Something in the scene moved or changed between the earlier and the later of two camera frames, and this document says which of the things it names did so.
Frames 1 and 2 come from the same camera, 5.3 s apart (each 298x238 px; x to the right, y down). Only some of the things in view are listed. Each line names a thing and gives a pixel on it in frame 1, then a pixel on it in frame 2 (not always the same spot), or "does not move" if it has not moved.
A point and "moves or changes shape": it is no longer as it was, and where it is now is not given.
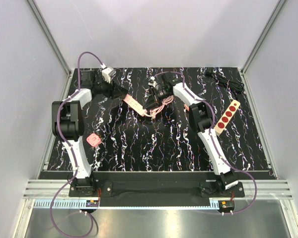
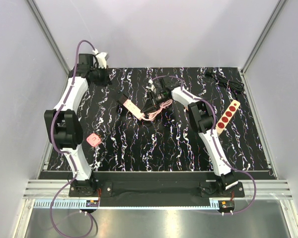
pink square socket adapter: x=94 y=140 does not move
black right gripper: x=152 y=100 does not move
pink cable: x=153 y=111 moves or changes shape
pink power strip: x=133 y=103 moves or changes shape
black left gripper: x=112 y=91 → x=107 y=81
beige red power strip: x=234 y=106 does not move
